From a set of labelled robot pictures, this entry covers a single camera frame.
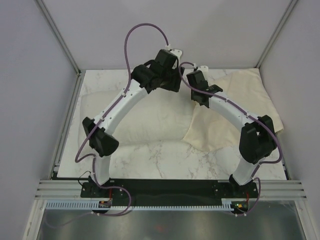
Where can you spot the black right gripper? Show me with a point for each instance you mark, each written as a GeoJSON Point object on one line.
{"type": "Point", "coordinates": [191, 94]}

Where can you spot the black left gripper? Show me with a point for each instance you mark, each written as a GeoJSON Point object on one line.
{"type": "Point", "coordinates": [175, 85]}

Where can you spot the white pillow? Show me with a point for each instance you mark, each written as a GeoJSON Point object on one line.
{"type": "Point", "coordinates": [160, 116]}

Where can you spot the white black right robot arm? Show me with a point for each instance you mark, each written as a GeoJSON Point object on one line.
{"type": "Point", "coordinates": [257, 135]}

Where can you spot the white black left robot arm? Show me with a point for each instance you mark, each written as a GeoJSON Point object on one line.
{"type": "Point", "coordinates": [99, 130]}

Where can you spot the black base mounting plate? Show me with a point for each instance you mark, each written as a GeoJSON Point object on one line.
{"type": "Point", "coordinates": [169, 192]}

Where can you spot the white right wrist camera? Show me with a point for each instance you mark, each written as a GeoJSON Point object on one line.
{"type": "Point", "coordinates": [203, 68]}

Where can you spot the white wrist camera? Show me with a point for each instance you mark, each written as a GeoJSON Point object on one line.
{"type": "Point", "coordinates": [175, 51]}
{"type": "Point", "coordinates": [203, 68]}

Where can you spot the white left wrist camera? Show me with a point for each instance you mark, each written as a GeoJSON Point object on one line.
{"type": "Point", "coordinates": [175, 51]}

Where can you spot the right aluminium frame post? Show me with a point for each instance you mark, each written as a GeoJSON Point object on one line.
{"type": "Point", "coordinates": [277, 31]}

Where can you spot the aluminium frame post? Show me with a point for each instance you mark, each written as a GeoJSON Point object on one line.
{"type": "Point", "coordinates": [57, 34]}
{"type": "Point", "coordinates": [277, 31]}

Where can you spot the left aluminium frame post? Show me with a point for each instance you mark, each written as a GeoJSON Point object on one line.
{"type": "Point", "coordinates": [57, 34]}

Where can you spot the aluminium front rail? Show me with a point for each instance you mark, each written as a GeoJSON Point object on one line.
{"type": "Point", "coordinates": [267, 189]}

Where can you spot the white slotted cable duct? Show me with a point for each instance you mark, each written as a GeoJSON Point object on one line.
{"type": "Point", "coordinates": [99, 205]}

